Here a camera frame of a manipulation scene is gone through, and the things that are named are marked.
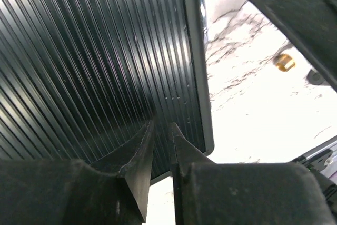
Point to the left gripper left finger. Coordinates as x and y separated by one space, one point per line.
112 190

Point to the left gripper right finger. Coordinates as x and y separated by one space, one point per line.
246 193

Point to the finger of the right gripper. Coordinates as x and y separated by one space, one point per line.
310 25

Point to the black poker chip case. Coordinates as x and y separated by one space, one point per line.
80 77

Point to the white plastic valve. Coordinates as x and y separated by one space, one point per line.
282 60

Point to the grey metal cylinder part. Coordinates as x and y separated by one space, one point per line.
315 78

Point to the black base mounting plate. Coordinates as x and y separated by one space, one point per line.
321 162

